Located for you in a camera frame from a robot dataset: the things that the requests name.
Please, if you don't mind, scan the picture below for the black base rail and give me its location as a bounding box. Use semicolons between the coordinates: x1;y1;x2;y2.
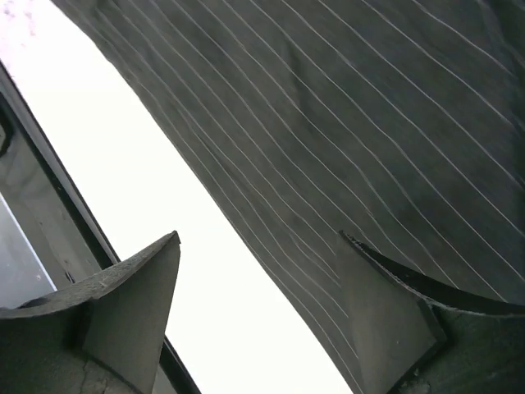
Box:
1;71;198;393

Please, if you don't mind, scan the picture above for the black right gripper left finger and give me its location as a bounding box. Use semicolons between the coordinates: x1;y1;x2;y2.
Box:
1;231;180;393

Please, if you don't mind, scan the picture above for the dark grey pinstripe shirt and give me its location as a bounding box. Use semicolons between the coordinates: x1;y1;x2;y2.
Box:
57;1;524;393

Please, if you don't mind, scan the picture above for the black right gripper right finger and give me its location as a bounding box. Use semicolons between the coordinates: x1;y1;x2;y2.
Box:
336;231;524;393

